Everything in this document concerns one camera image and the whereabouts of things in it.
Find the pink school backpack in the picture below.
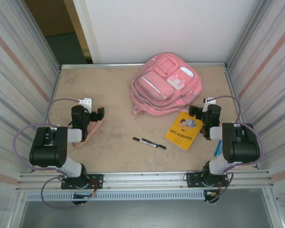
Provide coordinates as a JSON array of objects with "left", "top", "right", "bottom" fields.
[{"left": 130, "top": 52, "right": 203, "bottom": 117}]

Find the long aluminium mounting rail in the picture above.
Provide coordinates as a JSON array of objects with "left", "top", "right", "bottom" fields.
[{"left": 15, "top": 169, "right": 275, "bottom": 192}]

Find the aluminium side frame rail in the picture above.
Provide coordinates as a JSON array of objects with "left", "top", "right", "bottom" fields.
[
  {"left": 224, "top": 66, "right": 261, "bottom": 170},
  {"left": 33, "top": 67, "right": 62, "bottom": 173}
]

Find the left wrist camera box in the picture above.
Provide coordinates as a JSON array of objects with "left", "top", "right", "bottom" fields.
[{"left": 78, "top": 97, "right": 93, "bottom": 113}]

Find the black marker pen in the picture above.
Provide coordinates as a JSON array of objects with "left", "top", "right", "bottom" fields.
[{"left": 142, "top": 138, "right": 167, "bottom": 150}]

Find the short aluminium frame rail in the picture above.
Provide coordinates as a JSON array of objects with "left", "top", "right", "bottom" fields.
[{"left": 59, "top": 62, "right": 228, "bottom": 70}]

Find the pink zipper pencil case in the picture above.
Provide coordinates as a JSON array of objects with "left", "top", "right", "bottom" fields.
[{"left": 70, "top": 118, "right": 105, "bottom": 149}]

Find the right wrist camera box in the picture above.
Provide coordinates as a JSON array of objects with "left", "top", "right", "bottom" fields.
[{"left": 202, "top": 96, "right": 216, "bottom": 112}]

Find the white door frame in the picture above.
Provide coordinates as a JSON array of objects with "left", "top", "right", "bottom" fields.
[{"left": 72, "top": 0, "right": 102, "bottom": 64}]

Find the yellow paperback book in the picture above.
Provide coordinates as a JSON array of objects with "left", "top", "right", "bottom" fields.
[{"left": 164, "top": 111, "right": 204, "bottom": 152}]

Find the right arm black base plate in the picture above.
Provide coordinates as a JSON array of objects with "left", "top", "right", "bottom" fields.
[{"left": 185, "top": 172, "right": 230, "bottom": 188}]

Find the blue white stationery package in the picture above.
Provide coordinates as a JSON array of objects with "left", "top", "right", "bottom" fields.
[{"left": 214, "top": 140, "right": 223, "bottom": 157}]

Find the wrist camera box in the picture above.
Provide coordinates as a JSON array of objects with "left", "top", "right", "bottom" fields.
[
  {"left": 202, "top": 96, "right": 216, "bottom": 112},
  {"left": 78, "top": 97, "right": 93, "bottom": 113}
]

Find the grey metal panel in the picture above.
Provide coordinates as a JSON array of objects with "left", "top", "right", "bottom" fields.
[{"left": 19, "top": 189, "right": 276, "bottom": 228}]

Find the small circuit board with wires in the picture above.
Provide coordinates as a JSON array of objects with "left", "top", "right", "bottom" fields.
[{"left": 73, "top": 192, "right": 97, "bottom": 199}]

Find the grey slotted cable duct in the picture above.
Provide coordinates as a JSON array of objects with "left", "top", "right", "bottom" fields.
[{"left": 25, "top": 191, "right": 206, "bottom": 201}]

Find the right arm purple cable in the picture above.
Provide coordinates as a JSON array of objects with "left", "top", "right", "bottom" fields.
[{"left": 205, "top": 95, "right": 266, "bottom": 204}]

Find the black marker white label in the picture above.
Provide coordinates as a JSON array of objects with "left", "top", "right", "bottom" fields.
[{"left": 132, "top": 137, "right": 159, "bottom": 147}]

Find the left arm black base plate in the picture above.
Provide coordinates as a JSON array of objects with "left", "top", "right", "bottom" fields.
[{"left": 61, "top": 174, "right": 104, "bottom": 190}]

